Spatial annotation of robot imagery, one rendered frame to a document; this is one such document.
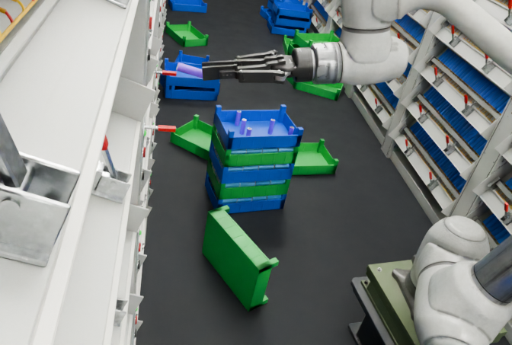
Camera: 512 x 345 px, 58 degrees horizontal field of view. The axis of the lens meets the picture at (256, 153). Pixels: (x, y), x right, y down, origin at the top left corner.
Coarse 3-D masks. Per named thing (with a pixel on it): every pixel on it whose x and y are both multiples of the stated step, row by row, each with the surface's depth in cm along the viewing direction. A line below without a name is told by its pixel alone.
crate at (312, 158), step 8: (304, 144) 240; (312, 144) 241; (320, 144) 241; (304, 152) 241; (312, 152) 243; (320, 152) 244; (328, 152) 235; (296, 160) 234; (304, 160) 235; (312, 160) 236; (320, 160) 238; (328, 160) 235; (336, 160) 226; (296, 168) 221; (304, 168) 223; (312, 168) 224; (320, 168) 225; (328, 168) 227; (336, 168) 228
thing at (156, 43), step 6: (156, 42) 127; (156, 48) 128; (156, 54) 129; (150, 84) 115; (144, 138) 94; (144, 144) 93; (144, 168) 78; (150, 174) 78; (144, 180) 79; (144, 186) 80
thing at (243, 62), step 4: (268, 56) 102; (272, 56) 102; (276, 56) 102; (280, 56) 102; (236, 60) 102; (240, 60) 102; (244, 60) 102; (248, 60) 102; (252, 60) 102; (256, 60) 102; (260, 60) 102; (264, 60) 102; (240, 64) 103; (244, 64) 102; (248, 64) 102; (252, 64) 102; (256, 64) 102; (260, 64) 102
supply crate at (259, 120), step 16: (224, 112) 187; (256, 112) 192; (272, 112) 194; (224, 128) 175; (256, 128) 189; (288, 128) 191; (224, 144) 175; (240, 144) 173; (256, 144) 176; (272, 144) 178; (288, 144) 181
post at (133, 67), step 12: (144, 0) 53; (144, 12) 54; (144, 24) 55; (132, 36) 55; (144, 36) 56; (132, 48) 56; (144, 48) 57; (132, 60) 57; (144, 60) 59; (132, 72) 58; (144, 84) 64; (132, 192) 68; (132, 276) 78; (132, 288) 80; (132, 324) 85; (132, 336) 87
